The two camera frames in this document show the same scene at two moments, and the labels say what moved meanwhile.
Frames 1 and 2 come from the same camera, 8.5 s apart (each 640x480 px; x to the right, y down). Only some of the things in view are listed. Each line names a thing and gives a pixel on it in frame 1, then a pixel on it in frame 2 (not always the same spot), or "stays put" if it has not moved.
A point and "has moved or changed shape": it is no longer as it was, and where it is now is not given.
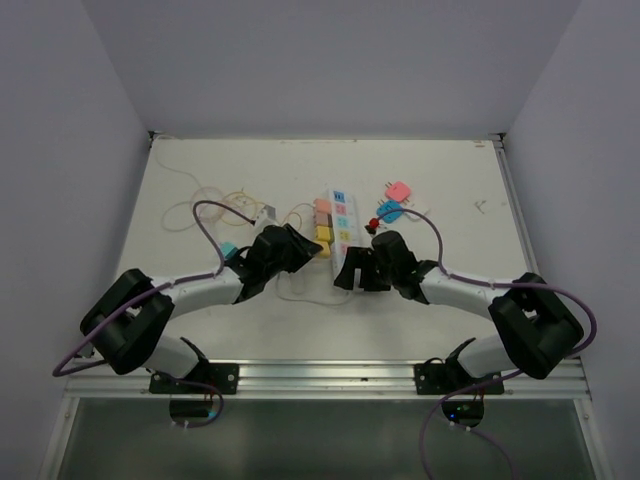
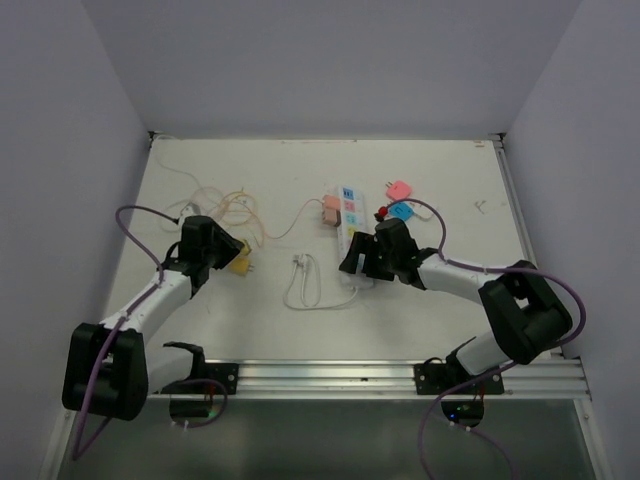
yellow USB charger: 326,248 has moved or changed shape
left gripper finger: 301,245 -> 219,246
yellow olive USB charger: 324,233 has moved or changed shape
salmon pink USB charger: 323,205 -> 332,202
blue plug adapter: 387,206 -> 401,210
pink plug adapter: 398,191 stays put
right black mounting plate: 444,378 stays put
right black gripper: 359,257 -> 360,245
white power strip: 344,224 has moved or changed shape
